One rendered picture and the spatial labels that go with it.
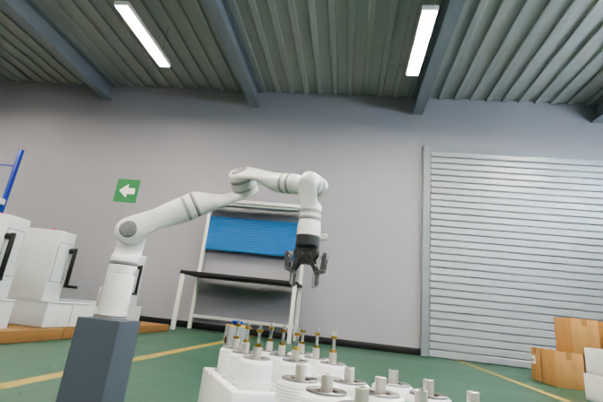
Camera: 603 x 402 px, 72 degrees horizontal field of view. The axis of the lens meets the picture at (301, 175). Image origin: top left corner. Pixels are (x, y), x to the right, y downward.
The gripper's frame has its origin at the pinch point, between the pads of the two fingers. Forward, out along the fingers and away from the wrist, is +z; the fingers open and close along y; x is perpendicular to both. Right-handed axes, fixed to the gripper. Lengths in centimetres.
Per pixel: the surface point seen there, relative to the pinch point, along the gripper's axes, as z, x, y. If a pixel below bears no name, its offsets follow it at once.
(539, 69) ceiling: -353, 460, 154
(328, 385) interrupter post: 21, -40, 22
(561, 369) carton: 32, 336, 127
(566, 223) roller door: -151, 552, 188
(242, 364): 23.4, -12.6, -10.2
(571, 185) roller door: -210, 554, 199
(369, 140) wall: -269, 491, -91
